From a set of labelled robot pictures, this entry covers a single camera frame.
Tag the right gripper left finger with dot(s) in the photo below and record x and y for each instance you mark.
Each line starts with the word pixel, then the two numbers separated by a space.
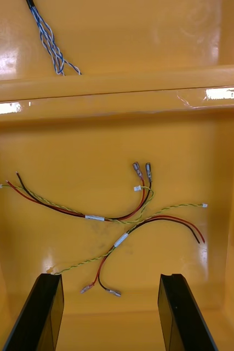
pixel 38 315

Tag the yellow-orange plastic bin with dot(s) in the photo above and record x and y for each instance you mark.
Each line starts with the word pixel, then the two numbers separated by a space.
pixel 67 153
pixel 149 33

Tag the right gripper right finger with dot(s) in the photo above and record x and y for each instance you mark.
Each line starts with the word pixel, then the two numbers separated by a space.
pixel 185 315

